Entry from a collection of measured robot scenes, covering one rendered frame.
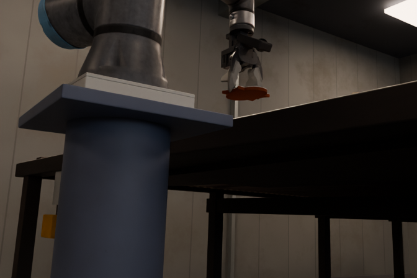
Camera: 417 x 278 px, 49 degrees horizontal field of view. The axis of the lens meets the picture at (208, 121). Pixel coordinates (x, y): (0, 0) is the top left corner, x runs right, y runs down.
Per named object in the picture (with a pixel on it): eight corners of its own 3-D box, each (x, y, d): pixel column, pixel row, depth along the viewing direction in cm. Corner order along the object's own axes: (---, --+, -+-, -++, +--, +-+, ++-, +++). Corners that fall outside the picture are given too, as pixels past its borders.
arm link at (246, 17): (259, 15, 134) (238, 7, 130) (259, 30, 133) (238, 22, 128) (242, 24, 140) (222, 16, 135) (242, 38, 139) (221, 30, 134)
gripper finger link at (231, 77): (219, 95, 128) (230, 71, 133) (233, 90, 124) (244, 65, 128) (211, 89, 127) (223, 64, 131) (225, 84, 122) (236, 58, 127)
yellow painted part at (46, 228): (49, 238, 155) (57, 169, 160) (40, 237, 162) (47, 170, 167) (72, 238, 160) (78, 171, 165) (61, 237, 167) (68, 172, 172)
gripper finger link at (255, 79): (254, 100, 136) (244, 71, 136) (268, 95, 132) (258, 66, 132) (247, 102, 134) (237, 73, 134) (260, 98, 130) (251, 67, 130)
